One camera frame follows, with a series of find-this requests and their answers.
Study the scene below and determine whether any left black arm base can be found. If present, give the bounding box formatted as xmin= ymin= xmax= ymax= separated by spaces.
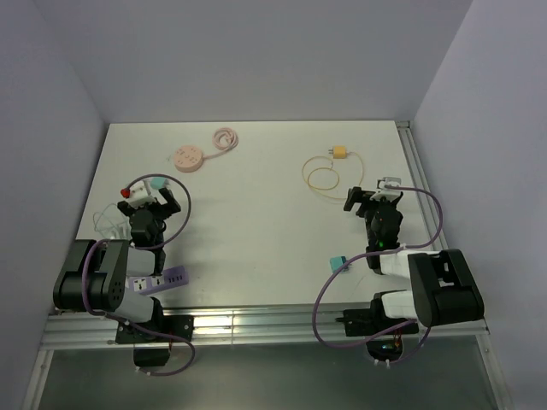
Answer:
xmin=115 ymin=315 xmax=196 ymax=372

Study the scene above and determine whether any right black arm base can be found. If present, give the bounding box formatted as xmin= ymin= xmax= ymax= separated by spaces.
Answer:
xmin=336 ymin=307 xmax=419 ymax=361

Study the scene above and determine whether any teal charger plug with cable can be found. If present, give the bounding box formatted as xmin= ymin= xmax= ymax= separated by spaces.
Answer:
xmin=150 ymin=177 xmax=169 ymax=190

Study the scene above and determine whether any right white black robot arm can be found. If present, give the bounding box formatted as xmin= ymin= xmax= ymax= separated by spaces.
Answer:
xmin=340 ymin=187 xmax=485 ymax=337

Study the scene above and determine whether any yellow charger plug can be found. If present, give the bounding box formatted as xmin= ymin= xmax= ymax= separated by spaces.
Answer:
xmin=328 ymin=145 xmax=349 ymax=160

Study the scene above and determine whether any blue adapter plug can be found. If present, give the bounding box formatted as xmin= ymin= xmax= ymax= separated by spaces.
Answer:
xmin=329 ymin=255 xmax=350 ymax=273

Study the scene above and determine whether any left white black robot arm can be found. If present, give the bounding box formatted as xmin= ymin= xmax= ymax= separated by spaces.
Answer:
xmin=52 ymin=187 xmax=181 ymax=341

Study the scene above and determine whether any round pink power strip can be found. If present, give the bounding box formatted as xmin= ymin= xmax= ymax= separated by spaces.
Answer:
xmin=173 ymin=145 xmax=204 ymax=173

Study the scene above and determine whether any aluminium side rail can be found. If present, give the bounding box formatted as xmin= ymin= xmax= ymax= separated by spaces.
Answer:
xmin=395 ymin=121 xmax=439 ymax=237

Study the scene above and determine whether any yellow charger cable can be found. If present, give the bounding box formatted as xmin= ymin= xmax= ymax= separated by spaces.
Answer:
xmin=302 ymin=152 xmax=367 ymax=201

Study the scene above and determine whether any aluminium front rail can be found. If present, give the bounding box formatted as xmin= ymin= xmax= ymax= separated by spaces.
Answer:
xmin=39 ymin=304 xmax=490 ymax=351

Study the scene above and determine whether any purple power strip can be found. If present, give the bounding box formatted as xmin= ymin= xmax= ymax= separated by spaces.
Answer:
xmin=125 ymin=266 xmax=189 ymax=296

